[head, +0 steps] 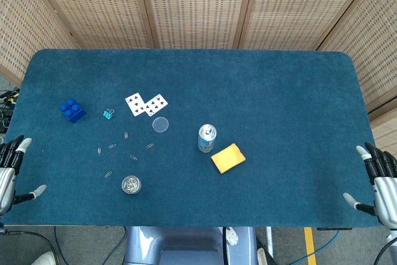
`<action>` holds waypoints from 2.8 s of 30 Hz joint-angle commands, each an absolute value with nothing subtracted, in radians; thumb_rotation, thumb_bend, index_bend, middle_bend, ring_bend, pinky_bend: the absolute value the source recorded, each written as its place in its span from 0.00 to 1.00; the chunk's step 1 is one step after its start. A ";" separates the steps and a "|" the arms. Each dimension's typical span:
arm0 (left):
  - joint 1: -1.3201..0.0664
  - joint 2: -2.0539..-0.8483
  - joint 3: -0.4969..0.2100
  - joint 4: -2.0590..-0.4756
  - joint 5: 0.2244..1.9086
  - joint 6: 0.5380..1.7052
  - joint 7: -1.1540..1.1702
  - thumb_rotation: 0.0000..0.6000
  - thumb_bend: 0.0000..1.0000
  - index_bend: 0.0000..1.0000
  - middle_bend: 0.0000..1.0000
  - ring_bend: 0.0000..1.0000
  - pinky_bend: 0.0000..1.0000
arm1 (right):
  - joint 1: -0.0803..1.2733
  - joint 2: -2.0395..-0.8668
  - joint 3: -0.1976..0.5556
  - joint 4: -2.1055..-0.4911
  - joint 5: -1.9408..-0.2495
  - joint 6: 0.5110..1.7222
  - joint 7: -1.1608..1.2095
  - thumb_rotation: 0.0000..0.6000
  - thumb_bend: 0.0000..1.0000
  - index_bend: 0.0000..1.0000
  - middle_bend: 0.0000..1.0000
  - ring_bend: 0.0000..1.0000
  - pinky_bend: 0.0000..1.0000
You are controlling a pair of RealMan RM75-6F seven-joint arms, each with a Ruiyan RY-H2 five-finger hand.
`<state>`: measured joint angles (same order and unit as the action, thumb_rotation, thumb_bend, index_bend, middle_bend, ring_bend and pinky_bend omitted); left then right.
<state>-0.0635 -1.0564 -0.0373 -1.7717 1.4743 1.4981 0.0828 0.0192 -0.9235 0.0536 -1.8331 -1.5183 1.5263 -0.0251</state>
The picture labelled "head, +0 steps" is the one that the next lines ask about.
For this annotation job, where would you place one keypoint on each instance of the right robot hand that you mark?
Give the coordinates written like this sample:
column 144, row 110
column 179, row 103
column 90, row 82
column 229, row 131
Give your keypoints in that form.
column 386, row 196

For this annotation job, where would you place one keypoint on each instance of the light blue drink can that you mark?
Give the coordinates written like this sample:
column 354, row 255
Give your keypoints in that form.
column 206, row 141

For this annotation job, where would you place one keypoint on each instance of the container of paper clips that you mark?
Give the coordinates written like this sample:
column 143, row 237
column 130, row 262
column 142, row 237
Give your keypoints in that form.
column 131, row 185

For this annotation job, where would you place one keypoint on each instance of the blue building block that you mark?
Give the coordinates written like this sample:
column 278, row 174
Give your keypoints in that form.
column 73, row 111

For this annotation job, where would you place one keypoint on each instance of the clear round plastic lid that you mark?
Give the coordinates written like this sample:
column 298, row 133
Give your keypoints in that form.
column 160, row 124

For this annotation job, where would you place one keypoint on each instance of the paper clip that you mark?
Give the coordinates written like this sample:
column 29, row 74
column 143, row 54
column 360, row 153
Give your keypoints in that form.
column 108, row 174
column 126, row 135
column 149, row 146
column 112, row 146
column 99, row 151
column 134, row 157

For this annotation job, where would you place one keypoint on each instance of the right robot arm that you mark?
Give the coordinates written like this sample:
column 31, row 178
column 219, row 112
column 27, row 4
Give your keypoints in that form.
column 392, row 231

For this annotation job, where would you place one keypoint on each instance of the woven rattan screen panel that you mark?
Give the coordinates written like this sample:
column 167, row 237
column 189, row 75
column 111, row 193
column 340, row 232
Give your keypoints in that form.
column 387, row 134
column 198, row 4
column 372, row 44
column 28, row 29
column 304, row 4
column 93, row 4

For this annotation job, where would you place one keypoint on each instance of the blue carpet table cover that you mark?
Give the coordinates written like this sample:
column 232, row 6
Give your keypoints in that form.
column 248, row 97

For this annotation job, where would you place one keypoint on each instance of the yellow sponge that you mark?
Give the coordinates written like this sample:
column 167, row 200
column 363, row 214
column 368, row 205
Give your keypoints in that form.
column 228, row 159

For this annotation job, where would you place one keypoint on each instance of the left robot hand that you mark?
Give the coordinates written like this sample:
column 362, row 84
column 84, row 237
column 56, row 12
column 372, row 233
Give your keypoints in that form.
column 6, row 184

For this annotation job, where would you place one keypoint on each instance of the white perforated bracket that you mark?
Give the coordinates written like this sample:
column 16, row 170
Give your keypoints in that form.
column 232, row 237

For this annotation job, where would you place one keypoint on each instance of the teal binder clip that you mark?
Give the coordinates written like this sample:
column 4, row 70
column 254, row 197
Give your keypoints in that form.
column 107, row 115

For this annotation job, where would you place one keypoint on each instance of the clubs playing card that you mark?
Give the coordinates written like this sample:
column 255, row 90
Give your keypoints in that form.
column 134, row 103
column 156, row 105

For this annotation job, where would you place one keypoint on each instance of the grey-blue robot torso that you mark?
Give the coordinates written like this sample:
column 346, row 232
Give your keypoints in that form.
column 186, row 243

